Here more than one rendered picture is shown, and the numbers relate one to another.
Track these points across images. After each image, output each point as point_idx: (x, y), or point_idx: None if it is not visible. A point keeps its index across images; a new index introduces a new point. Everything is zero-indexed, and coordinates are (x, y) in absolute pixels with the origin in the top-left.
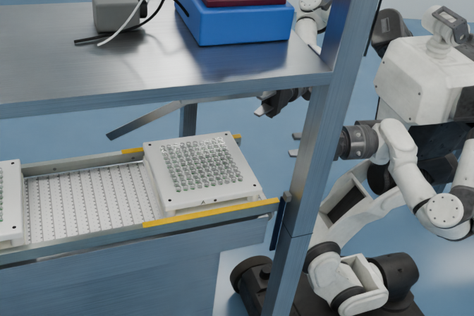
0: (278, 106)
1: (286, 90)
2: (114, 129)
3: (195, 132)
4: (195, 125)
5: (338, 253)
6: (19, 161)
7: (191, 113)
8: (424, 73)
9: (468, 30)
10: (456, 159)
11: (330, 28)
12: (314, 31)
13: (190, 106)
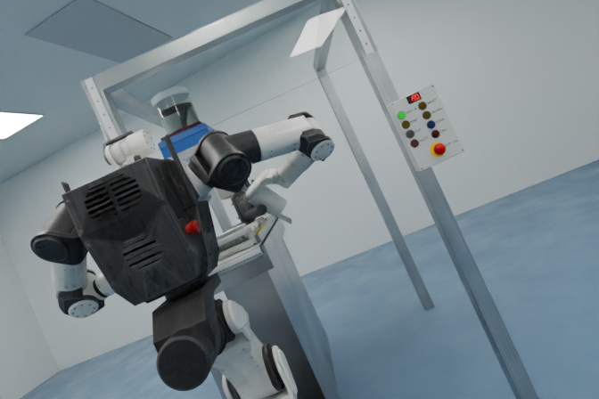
0: (238, 215)
1: (238, 203)
2: (286, 216)
3: (465, 280)
4: (461, 271)
5: (228, 385)
6: (260, 216)
7: (451, 253)
8: (137, 191)
9: (103, 152)
10: (162, 346)
11: None
12: (289, 157)
13: (446, 243)
